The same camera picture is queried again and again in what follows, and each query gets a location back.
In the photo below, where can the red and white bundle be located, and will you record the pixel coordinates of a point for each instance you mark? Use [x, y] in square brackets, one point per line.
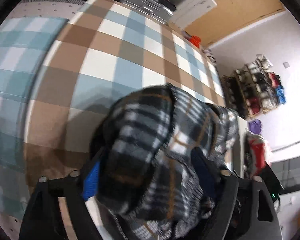
[258, 152]

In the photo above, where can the purple cloth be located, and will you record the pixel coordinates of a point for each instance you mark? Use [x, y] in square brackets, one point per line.
[255, 127]

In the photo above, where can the plaid fleece cardigan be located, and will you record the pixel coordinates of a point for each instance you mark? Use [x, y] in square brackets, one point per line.
[140, 135]

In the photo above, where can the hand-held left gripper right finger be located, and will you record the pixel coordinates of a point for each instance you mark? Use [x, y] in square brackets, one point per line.
[206, 175]

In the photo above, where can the wall switch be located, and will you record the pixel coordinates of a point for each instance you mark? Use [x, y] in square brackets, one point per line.
[286, 65]

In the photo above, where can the orange plastic bag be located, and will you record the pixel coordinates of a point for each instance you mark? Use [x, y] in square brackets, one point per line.
[195, 40]

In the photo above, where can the white side table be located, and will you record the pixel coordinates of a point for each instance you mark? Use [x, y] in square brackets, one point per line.
[240, 142]

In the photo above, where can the white suitcase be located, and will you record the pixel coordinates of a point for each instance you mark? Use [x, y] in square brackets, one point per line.
[195, 5]

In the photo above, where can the brown checkered tablecloth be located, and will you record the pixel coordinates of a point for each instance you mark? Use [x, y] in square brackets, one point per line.
[102, 62]

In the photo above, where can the silver suitcase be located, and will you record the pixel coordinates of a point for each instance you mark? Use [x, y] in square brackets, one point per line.
[145, 5]

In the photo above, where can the teal checkered cloth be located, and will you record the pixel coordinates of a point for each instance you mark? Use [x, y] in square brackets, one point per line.
[15, 55]

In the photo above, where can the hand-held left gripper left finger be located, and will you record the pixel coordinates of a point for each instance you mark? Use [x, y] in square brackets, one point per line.
[91, 181]

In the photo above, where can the scattered pairs of shoes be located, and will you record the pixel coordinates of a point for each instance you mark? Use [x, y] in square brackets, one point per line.
[211, 57]

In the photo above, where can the shoe rack with shoes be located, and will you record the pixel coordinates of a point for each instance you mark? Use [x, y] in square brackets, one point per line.
[257, 90]

